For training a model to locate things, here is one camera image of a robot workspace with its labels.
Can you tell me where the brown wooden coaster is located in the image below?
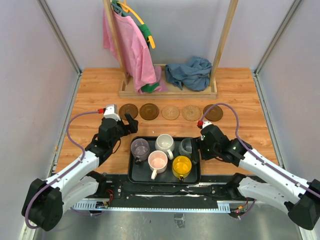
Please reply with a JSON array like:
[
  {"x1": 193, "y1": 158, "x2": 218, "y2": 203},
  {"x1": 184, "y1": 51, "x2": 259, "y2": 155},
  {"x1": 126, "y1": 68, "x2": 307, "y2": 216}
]
[
  {"x1": 205, "y1": 106, "x2": 224, "y2": 122},
  {"x1": 139, "y1": 103, "x2": 159, "y2": 121},
  {"x1": 118, "y1": 103, "x2": 139, "y2": 120}
]

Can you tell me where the purple glass cup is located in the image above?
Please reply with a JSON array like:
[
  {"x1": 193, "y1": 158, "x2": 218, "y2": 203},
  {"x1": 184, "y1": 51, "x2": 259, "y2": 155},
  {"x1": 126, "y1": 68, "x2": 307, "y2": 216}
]
[{"x1": 130, "y1": 138, "x2": 150, "y2": 165}]

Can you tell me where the blue crumpled cloth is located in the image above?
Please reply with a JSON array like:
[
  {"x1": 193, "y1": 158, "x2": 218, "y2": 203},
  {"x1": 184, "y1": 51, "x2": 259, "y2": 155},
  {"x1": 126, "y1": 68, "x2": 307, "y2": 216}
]
[{"x1": 164, "y1": 56, "x2": 212, "y2": 92}]

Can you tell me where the aluminium frame rail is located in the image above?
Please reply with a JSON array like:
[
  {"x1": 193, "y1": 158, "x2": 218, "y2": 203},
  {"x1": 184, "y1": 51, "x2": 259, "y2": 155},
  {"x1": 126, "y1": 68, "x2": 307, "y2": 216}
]
[{"x1": 32, "y1": 178, "x2": 307, "y2": 213}]

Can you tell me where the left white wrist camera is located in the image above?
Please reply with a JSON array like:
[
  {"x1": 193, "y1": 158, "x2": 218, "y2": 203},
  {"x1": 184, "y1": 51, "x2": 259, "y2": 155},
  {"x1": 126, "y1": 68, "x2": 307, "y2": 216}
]
[{"x1": 103, "y1": 104, "x2": 121, "y2": 122}]

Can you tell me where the woven rattan coaster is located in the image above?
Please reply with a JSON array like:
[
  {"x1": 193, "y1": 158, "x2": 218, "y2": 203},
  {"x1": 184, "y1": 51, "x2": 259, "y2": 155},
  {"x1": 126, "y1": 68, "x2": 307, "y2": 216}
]
[
  {"x1": 182, "y1": 105, "x2": 202, "y2": 122},
  {"x1": 161, "y1": 105, "x2": 180, "y2": 120}
]

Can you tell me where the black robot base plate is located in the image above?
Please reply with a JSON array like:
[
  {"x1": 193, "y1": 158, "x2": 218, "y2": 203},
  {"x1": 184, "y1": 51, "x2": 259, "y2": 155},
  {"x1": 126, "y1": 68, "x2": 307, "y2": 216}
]
[{"x1": 48, "y1": 172, "x2": 258, "y2": 210}]

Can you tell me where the grey ceramic mug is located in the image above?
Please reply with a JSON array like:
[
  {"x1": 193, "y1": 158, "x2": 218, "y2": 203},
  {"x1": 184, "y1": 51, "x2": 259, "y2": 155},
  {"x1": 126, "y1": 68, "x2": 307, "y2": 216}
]
[{"x1": 179, "y1": 137, "x2": 193, "y2": 159}]

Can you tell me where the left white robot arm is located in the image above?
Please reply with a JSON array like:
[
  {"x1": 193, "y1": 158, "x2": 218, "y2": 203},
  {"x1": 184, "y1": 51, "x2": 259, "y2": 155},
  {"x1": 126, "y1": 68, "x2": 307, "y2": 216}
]
[{"x1": 21, "y1": 113, "x2": 139, "y2": 231}]

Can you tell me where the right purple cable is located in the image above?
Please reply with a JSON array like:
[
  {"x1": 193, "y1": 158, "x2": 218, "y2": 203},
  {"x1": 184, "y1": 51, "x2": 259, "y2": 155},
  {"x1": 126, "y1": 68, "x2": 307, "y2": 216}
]
[{"x1": 197, "y1": 102, "x2": 320, "y2": 201}]

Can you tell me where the white ceramic mug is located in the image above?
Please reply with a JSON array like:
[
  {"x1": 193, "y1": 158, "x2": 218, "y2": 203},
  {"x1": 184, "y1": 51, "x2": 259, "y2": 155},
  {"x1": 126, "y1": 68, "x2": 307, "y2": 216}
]
[{"x1": 155, "y1": 134, "x2": 175, "y2": 160}]

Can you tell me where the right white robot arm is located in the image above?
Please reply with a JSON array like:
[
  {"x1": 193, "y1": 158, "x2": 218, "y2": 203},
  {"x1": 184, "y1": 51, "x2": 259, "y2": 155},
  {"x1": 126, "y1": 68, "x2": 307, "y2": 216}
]
[{"x1": 191, "y1": 120, "x2": 320, "y2": 230}]

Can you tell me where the pink ceramic mug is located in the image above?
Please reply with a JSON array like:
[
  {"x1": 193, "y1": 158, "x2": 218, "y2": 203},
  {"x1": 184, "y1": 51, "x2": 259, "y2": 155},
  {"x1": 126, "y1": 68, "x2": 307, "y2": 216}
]
[{"x1": 148, "y1": 150, "x2": 168, "y2": 180}]

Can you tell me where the yellow clothes hanger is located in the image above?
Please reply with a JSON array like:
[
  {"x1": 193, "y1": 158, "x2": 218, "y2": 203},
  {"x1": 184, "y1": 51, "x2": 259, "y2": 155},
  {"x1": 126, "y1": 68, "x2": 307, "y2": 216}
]
[{"x1": 117, "y1": 0, "x2": 156, "y2": 49}]

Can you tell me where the wooden clothes rack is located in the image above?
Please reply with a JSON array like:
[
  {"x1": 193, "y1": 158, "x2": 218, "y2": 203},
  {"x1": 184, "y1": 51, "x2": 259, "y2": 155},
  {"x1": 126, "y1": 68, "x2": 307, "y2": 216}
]
[{"x1": 103, "y1": 0, "x2": 238, "y2": 100}]

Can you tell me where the pink shirt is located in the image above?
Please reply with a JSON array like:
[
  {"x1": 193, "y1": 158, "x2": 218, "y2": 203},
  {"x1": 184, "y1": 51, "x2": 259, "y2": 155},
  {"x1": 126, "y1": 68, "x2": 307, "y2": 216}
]
[{"x1": 113, "y1": 13, "x2": 168, "y2": 94}]

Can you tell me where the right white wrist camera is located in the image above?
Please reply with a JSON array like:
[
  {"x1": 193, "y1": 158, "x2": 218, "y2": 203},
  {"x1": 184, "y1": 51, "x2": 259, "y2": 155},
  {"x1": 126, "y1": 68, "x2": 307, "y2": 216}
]
[{"x1": 197, "y1": 120, "x2": 213, "y2": 130}]

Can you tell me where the green clothes hanger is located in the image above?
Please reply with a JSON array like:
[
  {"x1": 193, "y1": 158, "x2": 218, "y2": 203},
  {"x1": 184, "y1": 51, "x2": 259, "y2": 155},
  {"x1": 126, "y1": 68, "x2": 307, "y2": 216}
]
[{"x1": 110, "y1": 0, "x2": 156, "y2": 49}]

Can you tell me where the yellow glass cup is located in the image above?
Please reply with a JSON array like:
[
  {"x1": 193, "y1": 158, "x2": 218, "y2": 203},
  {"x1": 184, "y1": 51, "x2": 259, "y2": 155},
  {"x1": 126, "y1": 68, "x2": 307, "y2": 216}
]
[{"x1": 172, "y1": 155, "x2": 192, "y2": 183}]

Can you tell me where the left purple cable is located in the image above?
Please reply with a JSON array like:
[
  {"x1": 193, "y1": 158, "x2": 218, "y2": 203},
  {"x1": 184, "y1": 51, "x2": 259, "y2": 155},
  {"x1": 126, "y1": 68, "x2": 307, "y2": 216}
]
[{"x1": 23, "y1": 108, "x2": 106, "y2": 230}]

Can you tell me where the black plastic tray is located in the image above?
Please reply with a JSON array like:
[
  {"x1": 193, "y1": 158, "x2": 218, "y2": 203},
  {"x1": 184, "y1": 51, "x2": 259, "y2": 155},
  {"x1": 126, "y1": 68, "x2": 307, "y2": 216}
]
[{"x1": 127, "y1": 136, "x2": 202, "y2": 186}]

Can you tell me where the purple cable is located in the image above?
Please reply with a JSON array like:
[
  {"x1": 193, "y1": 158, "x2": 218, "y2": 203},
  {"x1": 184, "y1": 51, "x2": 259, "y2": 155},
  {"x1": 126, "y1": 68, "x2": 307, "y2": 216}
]
[
  {"x1": 23, "y1": 108, "x2": 106, "y2": 230},
  {"x1": 197, "y1": 102, "x2": 320, "y2": 201}
]

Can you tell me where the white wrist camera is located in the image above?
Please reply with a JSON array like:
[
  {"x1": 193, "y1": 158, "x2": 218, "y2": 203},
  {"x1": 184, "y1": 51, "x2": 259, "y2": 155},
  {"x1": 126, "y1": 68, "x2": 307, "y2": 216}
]
[
  {"x1": 103, "y1": 104, "x2": 121, "y2": 122},
  {"x1": 197, "y1": 120, "x2": 213, "y2": 130}
]

